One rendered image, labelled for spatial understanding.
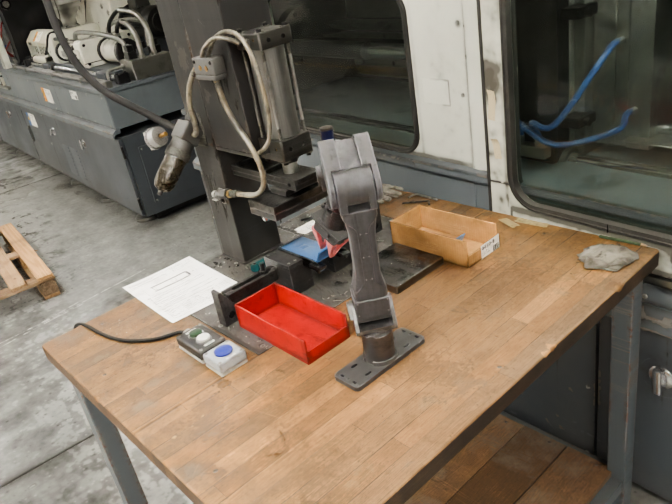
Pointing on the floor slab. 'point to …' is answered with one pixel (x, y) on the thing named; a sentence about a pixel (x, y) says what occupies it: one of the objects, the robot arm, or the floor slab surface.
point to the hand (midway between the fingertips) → (327, 250)
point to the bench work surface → (380, 390)
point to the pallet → (21, 251)
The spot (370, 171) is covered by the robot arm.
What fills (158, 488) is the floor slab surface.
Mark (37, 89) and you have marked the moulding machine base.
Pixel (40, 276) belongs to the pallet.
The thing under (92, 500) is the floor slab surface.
